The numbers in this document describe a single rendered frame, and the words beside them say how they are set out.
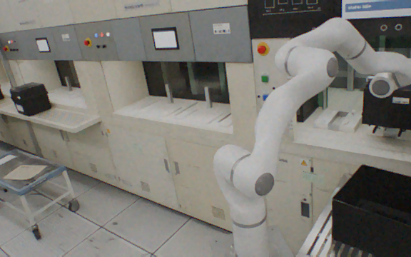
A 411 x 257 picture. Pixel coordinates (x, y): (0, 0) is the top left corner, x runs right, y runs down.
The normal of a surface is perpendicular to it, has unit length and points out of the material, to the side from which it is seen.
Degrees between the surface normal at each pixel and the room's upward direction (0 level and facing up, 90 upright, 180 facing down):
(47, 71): 90
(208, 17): 90
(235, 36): 90
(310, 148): 90
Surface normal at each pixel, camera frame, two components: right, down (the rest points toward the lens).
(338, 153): -0.61, 0.39
